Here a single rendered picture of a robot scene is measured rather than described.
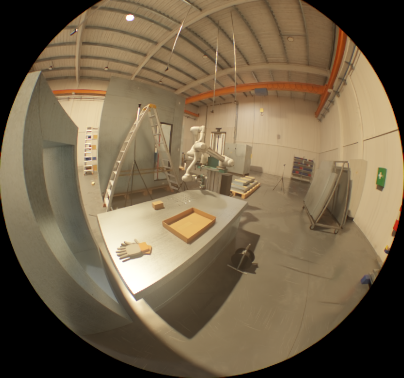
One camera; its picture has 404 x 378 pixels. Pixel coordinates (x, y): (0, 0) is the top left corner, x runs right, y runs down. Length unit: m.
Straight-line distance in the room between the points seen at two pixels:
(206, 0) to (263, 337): 8.51
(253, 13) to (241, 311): 8.43
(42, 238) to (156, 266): 0.62
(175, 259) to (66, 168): 1.30
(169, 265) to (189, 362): 0.98
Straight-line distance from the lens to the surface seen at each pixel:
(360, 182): 5.23
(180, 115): 4.15
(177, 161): 4.01
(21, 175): 0.48
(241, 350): 1.40
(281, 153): 11.95
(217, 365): 1.37
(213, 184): 2.70
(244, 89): 10.08
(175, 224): 1.13
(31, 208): 0.49
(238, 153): 8.16
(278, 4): 7.15
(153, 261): 0.84
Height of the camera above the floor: 1.32
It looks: 12 degrees down
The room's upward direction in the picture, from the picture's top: 5 degrees clockwise
